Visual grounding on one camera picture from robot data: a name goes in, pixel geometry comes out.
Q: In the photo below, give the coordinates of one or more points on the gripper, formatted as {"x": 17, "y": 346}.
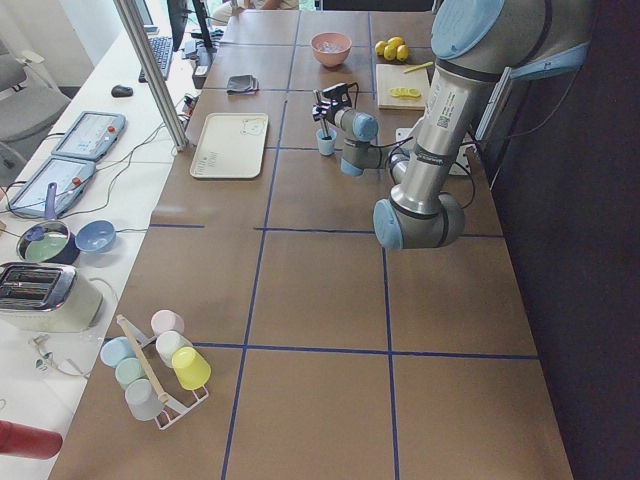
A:
{"x": 323, "y": 112}

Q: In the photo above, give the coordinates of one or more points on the steel muddler with black tip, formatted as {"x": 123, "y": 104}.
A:
{"x": 325, "y": 129}

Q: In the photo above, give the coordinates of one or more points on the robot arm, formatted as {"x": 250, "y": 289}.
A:
{"x": 473, "y": 42}

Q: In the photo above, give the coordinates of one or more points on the light blue cup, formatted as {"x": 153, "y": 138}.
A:
{"x": 326, "y": 141}

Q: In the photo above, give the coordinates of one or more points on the clear ice cubes pile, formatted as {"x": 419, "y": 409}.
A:
{"x": 330, "y": 47}

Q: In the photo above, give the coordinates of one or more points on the pink cup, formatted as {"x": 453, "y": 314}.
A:
{"x": 166, "y": 320}

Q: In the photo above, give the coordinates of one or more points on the white cup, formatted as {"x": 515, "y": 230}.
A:
{"x": 169, "y": 342}

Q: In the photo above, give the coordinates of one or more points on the yellow cup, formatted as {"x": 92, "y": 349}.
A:
{"x": 191, "y": 368}

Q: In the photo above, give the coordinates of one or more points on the green cup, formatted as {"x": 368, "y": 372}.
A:
{"x": 128, "y": 371}

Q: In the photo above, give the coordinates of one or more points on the white cup rack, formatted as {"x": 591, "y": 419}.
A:
{"x": 174, "y": 408}

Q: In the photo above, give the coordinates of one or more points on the grey cup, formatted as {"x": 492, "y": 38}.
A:
{"x": 142, "y": 400}

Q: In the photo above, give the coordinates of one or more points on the wooden cutting board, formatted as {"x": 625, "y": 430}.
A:
{"x": 389, "y": 77}

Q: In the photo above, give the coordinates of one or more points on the lemon slices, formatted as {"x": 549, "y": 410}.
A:
{"x": 404, "y": 92}

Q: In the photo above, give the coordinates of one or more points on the pink bowl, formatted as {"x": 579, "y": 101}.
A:
{"x": 327, "y": 60}

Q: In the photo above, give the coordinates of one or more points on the yellow lemon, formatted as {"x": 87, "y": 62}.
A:
{"x": 402, "y": 53}
{"x": 380, "y": 47}
{"x": 395, "y": 42}
{"x": 390, "y": 53}

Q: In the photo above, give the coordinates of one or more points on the yellow plastic knife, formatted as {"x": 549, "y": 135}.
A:
{"x": 414, "y": 68}

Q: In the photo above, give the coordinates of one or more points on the grey folded cloth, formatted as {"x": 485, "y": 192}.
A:
{"x": 242, "y": 84}

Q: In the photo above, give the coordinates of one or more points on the cream bear tray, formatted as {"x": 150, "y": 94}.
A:
{"x": 231, "y": 146}

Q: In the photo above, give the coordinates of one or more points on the black keyboard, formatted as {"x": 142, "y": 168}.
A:
{"x": 162, "y": 49}

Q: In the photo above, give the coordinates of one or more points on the black mouse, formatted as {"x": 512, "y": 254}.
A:
{"x": 121, "y": 91}

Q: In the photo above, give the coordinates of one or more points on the teach pendant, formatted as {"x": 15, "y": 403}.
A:
{"x": 91, "y": 136}
{"x": 72, "y": 177}

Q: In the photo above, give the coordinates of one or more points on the blue bowl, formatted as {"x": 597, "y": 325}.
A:
{"x": 96, "y": 237}

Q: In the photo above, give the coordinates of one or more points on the office chair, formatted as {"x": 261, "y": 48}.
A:
{"x": 29, "y": 108}

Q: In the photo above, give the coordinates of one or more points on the blue saucepan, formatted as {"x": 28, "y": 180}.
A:
{"x": 49, "y": 241}

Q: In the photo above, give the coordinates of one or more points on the cream toaster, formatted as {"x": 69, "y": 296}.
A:
{"x": 52, "y": 298}

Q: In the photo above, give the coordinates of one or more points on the red bottle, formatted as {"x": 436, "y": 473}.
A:
{"x": 29, "y": 442}

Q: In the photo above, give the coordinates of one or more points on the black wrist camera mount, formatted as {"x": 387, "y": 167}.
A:
{"x": 335, "y": 96}

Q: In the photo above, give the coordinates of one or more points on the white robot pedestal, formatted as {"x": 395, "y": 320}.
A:
{"x": 461, "y": 166}

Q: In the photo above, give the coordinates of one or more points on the aluminium frame post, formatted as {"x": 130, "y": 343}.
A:
{"x": 133, "y": 25}

